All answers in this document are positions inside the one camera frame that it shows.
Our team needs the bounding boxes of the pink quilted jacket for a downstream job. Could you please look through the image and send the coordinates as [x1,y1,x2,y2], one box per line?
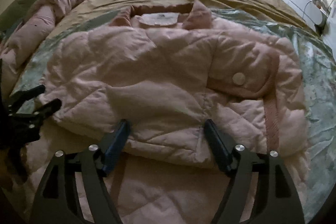
[24,0,310,224]

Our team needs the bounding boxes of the rolled pink duvet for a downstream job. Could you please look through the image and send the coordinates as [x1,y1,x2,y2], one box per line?
[1,0,85,100]

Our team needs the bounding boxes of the green floral bed sheet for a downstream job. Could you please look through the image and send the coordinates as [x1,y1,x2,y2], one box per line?
[10,7,336,222]

